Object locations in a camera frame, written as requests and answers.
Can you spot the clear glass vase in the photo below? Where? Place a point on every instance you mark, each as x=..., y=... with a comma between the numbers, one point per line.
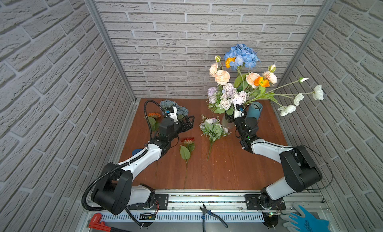
x=228, y=121

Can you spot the dusty blue hydrangea stem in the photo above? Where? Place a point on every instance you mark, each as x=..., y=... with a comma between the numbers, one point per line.
x=181, y=111

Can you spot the white lilac bouquet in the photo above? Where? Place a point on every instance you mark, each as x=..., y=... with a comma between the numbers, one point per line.
x=225, y=99
x=213, y=130

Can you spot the orange yellow flower stem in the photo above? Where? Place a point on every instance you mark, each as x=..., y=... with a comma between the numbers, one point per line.
x=252, y=79

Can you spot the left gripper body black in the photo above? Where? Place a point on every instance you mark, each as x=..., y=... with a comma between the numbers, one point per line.
x=185, y=123

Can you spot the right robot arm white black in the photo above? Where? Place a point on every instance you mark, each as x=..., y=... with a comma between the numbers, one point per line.
x=299, y=169

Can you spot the teal ceramic vase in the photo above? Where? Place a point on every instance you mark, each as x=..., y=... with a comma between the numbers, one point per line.
x=254, y=110

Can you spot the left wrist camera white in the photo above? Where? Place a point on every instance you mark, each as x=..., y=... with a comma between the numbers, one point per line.
x=172, y=113

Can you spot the aluminium mounting rail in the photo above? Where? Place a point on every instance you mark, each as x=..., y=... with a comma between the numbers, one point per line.
x=232, y=206

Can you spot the blue handled pliers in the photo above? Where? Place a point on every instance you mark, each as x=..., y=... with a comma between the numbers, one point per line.
x=205, y=212

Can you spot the red clamp tool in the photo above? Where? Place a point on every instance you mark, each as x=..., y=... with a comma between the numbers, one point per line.
x=96, y=223

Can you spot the red gerbera flower stem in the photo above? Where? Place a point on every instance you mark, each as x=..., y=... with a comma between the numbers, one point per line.
x=186, y=148

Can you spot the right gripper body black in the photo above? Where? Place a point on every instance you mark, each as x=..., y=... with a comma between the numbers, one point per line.
x=240, y=124

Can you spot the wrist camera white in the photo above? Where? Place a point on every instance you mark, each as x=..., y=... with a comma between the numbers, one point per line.
x=238, y=113
x=172, y=113

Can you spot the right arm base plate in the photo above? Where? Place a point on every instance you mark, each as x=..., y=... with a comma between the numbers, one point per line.
x=260, y=202

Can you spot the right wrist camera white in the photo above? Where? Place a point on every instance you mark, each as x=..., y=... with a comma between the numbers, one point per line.
x=238, y=113

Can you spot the blue hydrangea flower stem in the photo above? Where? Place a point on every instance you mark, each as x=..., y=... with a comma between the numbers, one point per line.
x=247, y=54

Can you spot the blue grey work glove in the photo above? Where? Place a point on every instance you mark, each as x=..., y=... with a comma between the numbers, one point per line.
x=303, y=221

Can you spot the orange gerbera flower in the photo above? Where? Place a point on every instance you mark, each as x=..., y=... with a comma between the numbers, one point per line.
x=154, y=121

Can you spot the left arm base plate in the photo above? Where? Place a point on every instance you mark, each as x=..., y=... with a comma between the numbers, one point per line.
x=156, y=202

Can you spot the white ranunculus flower stem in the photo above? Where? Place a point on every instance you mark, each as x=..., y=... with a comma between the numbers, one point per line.
x=317, y=93

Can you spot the blue oval dish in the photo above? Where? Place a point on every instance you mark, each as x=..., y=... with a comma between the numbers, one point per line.
x=137, y=151

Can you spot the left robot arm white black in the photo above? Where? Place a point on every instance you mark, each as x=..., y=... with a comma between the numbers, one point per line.
x=113, y=190

